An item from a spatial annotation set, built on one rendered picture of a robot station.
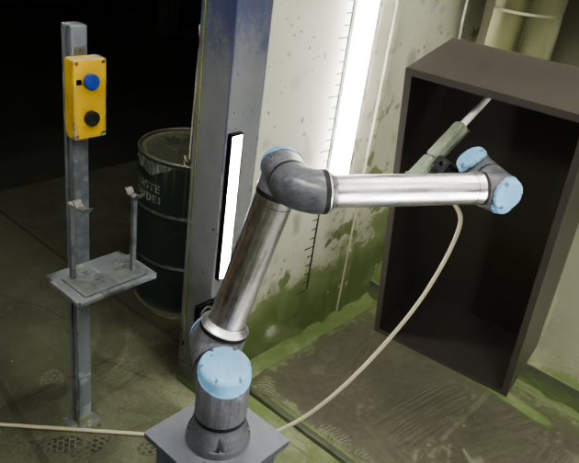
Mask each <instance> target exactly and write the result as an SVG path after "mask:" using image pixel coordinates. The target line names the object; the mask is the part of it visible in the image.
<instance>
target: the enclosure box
mask: <svg viewBox="0 0 579 463"><path fill-rule="evenodd" d="M484 97H489V98H491V100H490V101H489V103H488V104H487V105H486V106H485V107H484V108H483V109H482V110H481V111H480V112H479V113H478V114H477V115H476V116H475V118H474V119H473V120H472V121H471V122H470V123H469V124H468V125H467V126H466V127H467V129H468V130H470V131H469V132H468V133H467V134H466V135H465V136H464V138H463V139H462V140H461V141H460V142H459V143H458V144H457V146H455V147H454V148H453V149H452V150H451V151H450V153H449V154H448V155H447V156H446V157H445V158H446V159H447V160H449V161H450V162H451V163H453V164H454V165H457V160H458V159H459V157H460V156H461V155H462V154H463V153H464V152H466V151H467V150H469V149H470V148H473V147H482V148H484V149H485V150H486V151H487V154H488V156H489V157H490V158H491V159H492V160H493V161H494V162H496V163H497V164H499V165H500V166H501V167H502V168H503V169H505V170H506V171H507V172H508V173H509V174H510V175H512V176H514V177H516V178H517V180H518V181H519V182H520V183H521V185H522V187H523V194H522V197H521V199H520V200H519V201H518V203H517V204H516V205H515V206H514V207H513V208H512V209H511V210H510V211H508V212H507V213H505V214H498V213H493V212H491V211H490V210H488V209H484V208H481V207H479V206H476V205H473V204H472V205H458V206H459V207H460V210H461V212H462V216H463V222H462V226H461V230H460V235H459V237H458V240H457V241H456V243H455V245H454V248H453V250H452V252H451V254H450V256H449V258H448V260H447V262H446V263H445V265H444V267H443V269H442V270H441V272H440V274H439V275H438V277H437V279H436V281H435V283H434V284H433V286H432V287H431V289H430V290H429V291H428V293H427V294H426V296H425V298H424V299H423V300H422V302H421V303H420V305H419V306H418V307H417V309H416V310H415V311H414V313H413V314H412V316H411V317H410V318H409V319H408V321H407V322H406V323H405V324H404V326H403V327H402V328H401V329H400V331H399V332H398V333H397V334H396V335H394V337H393V338H392V340H394V341H396V342H398V343H400V344H403V345H405V346H407V347H409V348H411V349H413V350H415V351H416V352H418V353H420V354H422V355H424V356H427V357H429V358H431V359H432V360H434V361H436V362H438V363H439V364H441V365H443V366H445V367H448V368H450V369H452V370H454V371H456V372H458V373H460V374H461V375H463V376H465V377H467V378H470V379H472V380H474V381H476V382H478V383H480V384H482V385H484V386H485V387H487V388H489V389H491V390H494V391H496V392H498V393H500V394H502V395H504V396H507V394H508V392H509V391H510V390H511V388H512V387H513V385H514V383H515V382H516V380H517V378H518V376H519V375H520V373H521V371H522V370H523V368H524V366H525V365H526V363H527V362H528V360H529V358H530V357H531V355H532V353H533V352H534V350H535V348H536V347H537V345H538V343H539V339H540V336H541V333H542V330H543V327H544V324H545V321H546V319H547V316H548V313H549V310H550V307H551V304H552V301H553V298H554V295H555V292H556V289H557V287H558V284H559V281H560V278H561V275H562V271H563V268H564V265H565V262H566V259H567V256H568V253H569V251H570V248H571V245H572V242H573V237H574V235H575V233H576V230H577V227H578V224H579V68H578V67H574V66H571V65H567V64H563V63H559V62H552V61H548V60H544V59H541V58H537V57H532V56H528V55H525V54H521V53H517V52H513V51H506V50H502V49H498V48H495V47H490V46H486V45H482V44H479V43H475V42H471V41H467V40H460V39H456V38H452V39H450V40H448V41H447V42H445V43H444V44H442V45H440V46H439V47H437V48H436V49H434V50H433V51H431V52H429V53H428V54H427V55H425V56H424V57H422V58H420V59H419V60H417V61H416V62H414V63H412V64H410V65H409V66H407V67H406V68H405V76H404V83H403V98H402V105H401V113H400V121H399V129H398V136H397V143H396V152H395V159H394V167H393V173H394V174H404V173H405V171H409V170H410V169H411V168H412V167H413V166H414V165H415V164H416V163H417V162H418V161H419V160H420V158H421V157H422V156H423V155H425V154H427V151H428V150H429V149H430V148H431V147H432V146H433V145H434V144H435V142H436V141H437V140H438V139H439V138H440V137H441V136H442V135H443V134H444V133H445V132H446V131H447V130H448V129H449V127H450V126H451V125H452V124H453V123H454V122H456V121H459V122H461V121H462V120H463V119H464V118H465V117H466V116H467V115H468V114H469V113H470V112H471V110H472V109H473V108H474V107H475V106H476V105H477V104H478V103H479V102H480V101H481V100H482V99H483V98H484ZM458 221H459V217H458V213H457V211H456V210H455V209H454V207H453V206H452V205H439V206H405V207H389V212H388V219H387V227H386V234H385V243H384V250H383V257H382V265H381V273H380V287H379V295H378V303H377V310H376V318H375V325H374V331H376V332H378V333H381V334H383V335H385V336H387V337H389V335H390V334H391V333H392V332H393V331H394V329H395V328H396V327H397V326H398V325H399V324H400V322H401V321H402V320H403V318H404V317H405V316H406V315H407V313H408V312H409V311H410V309H411V308H412V307H413V306H414V305H415V303H416V302H417V301H418V299H419V298H420V296H421V295H422V293H423V292H424V290H425V289H426V287H427V285H428V284H429V282H430V280H431V279H432V277H433V276H434V274H435V273H436V271H437V269H438V267H439V265H440V264H441V262H442V260H443V258H444V256H445V254H446V252H447V250H448V248H449V246H450V244H451V242H452V239H453V237H454V234H455V232H456V230H457V226H458Z"/></svg>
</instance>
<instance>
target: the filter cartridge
mask: <svg viewBox="0 0 579 463"><path fill-rule="evenodd" d="M568 1H569V0H496V3H495V7H494V11H493V15H492V18H491V22H490V25H489V28H488V32H487V36H486V40H485V43H484V45H486V46H490V47H495V48H498V49H502V50H506V51H513V52H517V53H521V54H525V55H528V56H532V57H537V58H541V59H544V60H548V61H549V60H550V59H551V55H552V52H553V49H554V46H555V42H556V39H557V37H558V34H559V30H560V27H561V23H562V17H563V14H564V12H565V9H566V7H567V4H568Z"/></svg>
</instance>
